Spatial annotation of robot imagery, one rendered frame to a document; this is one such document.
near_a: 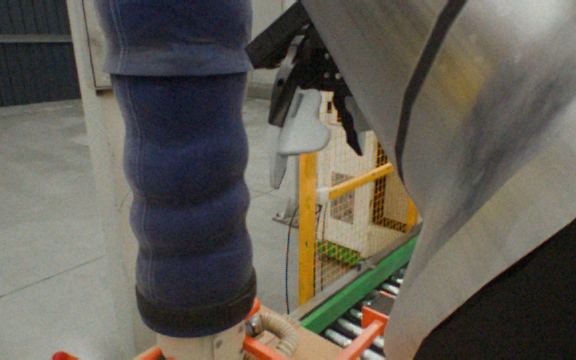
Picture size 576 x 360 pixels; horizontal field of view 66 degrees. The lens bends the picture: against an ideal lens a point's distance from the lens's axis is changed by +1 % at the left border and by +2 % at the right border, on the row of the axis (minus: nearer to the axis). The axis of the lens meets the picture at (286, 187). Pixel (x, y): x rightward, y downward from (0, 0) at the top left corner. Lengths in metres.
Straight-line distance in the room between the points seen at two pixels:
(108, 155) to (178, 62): 1.19
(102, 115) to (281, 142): 1.42
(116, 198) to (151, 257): 1.09
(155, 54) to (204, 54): 0.07
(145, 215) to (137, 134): 0.13
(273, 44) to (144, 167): 0.34
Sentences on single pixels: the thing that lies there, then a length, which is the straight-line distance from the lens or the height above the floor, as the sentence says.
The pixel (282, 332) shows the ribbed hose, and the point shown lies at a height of 1.03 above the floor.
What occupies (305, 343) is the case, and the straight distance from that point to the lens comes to 1.12.
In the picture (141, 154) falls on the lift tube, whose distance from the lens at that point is 0.70.
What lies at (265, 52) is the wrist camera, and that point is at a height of 1.64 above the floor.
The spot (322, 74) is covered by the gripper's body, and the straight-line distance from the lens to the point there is 0.40.
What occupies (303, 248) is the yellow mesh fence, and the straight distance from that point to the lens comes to 1.87.
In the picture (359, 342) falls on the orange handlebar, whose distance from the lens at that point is 0.91.
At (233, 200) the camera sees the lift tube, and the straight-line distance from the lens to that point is 0.72.
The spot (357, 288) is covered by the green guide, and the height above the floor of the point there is 0.63.
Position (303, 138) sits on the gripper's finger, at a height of 1.57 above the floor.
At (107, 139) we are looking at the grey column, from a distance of 1.78.
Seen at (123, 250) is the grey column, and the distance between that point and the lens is 1.93.
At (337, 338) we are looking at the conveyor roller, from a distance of 1.80.
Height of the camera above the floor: 1.65
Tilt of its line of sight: 19 degrees down
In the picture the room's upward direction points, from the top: straight up
